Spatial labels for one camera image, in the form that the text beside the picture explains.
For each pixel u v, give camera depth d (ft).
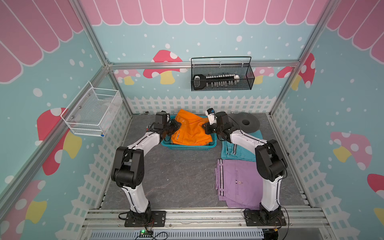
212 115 2.78
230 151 3.13
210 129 2.79
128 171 1.62
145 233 2.39
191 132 3.20
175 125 2.79
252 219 2.42
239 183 2.79
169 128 2.72
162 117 2.44
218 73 3.04
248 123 3.48
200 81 2.94
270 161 1.71
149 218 2.37
